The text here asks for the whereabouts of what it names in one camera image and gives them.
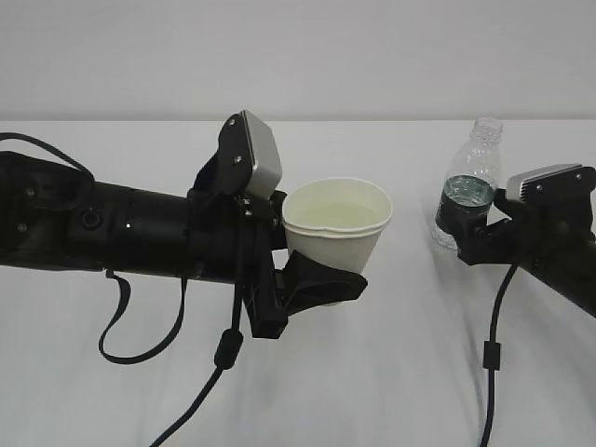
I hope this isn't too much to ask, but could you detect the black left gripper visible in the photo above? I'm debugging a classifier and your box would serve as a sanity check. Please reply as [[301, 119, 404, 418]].
[[188, 190, 368, 339]]

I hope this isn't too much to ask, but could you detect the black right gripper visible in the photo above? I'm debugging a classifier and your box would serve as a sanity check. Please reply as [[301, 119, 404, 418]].
[[449, 188, 595, 279]]

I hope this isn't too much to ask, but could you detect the clear green-label water bottle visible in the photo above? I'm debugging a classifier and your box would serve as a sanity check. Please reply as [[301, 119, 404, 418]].
[[433, 116, 503, 251]]

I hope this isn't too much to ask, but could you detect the white paper cup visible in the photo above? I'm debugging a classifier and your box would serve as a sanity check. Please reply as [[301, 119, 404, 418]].
[[282, 178, 393, 275]]

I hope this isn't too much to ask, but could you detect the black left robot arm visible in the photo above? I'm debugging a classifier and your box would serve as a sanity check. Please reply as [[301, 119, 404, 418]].
[[1, 151, 367, 339]]

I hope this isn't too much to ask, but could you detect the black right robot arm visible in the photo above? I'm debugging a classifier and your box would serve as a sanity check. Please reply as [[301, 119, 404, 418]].
[[449, 189, 595, 316]]

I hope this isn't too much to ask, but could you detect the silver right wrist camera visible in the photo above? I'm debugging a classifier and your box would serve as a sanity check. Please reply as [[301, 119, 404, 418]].
[[505, 164, 595, 207]]

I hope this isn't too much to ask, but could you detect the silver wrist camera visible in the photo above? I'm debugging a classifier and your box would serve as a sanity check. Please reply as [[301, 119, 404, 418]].
[[505, 164, 595, 207], [193, 110, 282, 199]]

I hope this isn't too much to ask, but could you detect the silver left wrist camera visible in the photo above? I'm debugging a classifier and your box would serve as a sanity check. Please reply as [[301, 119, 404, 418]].
[[193, 110, 282, 199]]

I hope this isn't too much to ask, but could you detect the black right camera cable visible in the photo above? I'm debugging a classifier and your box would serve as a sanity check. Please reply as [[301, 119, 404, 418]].
[[479, 263, 519, 447]]

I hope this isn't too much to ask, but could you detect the black camera cable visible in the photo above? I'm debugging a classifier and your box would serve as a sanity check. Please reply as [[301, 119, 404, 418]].
[[479, 263, 519, 447], [0, 132, 246, 447]]

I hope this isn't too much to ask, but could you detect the black left camera cable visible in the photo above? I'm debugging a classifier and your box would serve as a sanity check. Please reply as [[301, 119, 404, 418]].
[[0, 132, 246, 447]]

